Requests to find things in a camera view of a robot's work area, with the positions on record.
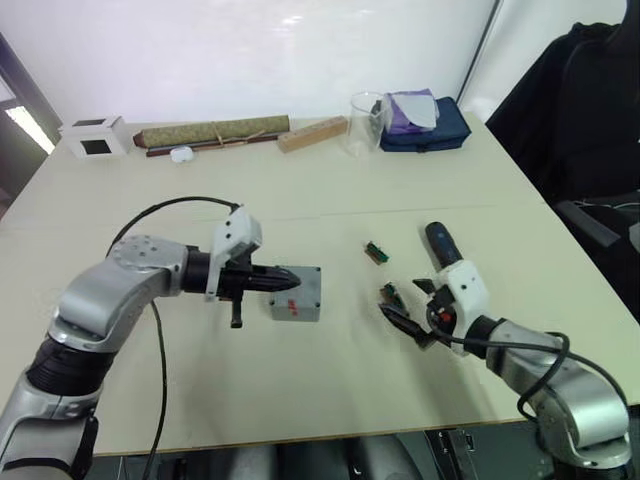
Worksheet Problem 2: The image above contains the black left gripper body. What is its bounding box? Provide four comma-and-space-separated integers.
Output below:
215, 248, 262, 330

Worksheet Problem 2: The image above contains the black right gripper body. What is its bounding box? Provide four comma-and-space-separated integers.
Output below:
418, 284, 459, 351

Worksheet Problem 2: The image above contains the grey box with red marks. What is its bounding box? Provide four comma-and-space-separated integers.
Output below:
269, 265, 322, 324

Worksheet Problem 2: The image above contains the small green circuit part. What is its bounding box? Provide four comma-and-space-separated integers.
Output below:
364, 240, 390, 264
378, 281, 410, 316

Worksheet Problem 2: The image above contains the light wooden block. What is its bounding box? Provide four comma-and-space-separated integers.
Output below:
276, 115, 349, 154

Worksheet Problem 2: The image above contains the dark wooden stick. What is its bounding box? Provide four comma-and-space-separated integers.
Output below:
144, 130, 281, 159

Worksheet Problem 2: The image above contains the navy blue fabric pouch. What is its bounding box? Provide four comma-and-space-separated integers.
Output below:
378, 96, 473, 154

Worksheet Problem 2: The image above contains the rolled patterned scroll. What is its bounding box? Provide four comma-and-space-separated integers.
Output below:
132, 114, 292, 149

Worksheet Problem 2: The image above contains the clear glass beaker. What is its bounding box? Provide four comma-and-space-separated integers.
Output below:
346, 90, 390, 159

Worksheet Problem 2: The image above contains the purple tissue pack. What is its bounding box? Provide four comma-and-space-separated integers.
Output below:
383, 88, 440, 136

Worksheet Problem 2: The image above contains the white cube with black squares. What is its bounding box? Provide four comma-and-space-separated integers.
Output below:
58, 115, 132, 161

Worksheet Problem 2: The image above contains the black chair with black garment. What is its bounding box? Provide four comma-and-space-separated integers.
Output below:
485, 0, 640, 324

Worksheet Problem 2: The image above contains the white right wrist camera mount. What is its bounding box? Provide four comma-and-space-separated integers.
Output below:
433, 260, 491, 357

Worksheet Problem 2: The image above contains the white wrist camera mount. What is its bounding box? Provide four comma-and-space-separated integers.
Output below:
203, 203, 264, 303
433, 260, 491, 357

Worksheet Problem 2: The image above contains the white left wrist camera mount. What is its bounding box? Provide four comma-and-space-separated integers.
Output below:
203, 203, 264, 303

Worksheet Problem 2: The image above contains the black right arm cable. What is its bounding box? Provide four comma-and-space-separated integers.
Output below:
426, 307, 630, 421

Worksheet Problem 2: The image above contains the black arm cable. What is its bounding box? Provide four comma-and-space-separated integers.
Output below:
426, 307, 630, 421
108, 196, 244, 474

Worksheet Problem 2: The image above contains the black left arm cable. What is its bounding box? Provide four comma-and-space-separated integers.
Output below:
108, 196, 244, 474

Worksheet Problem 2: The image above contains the black metal bracket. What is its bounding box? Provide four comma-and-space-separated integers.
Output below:
424, 427, 485, 480

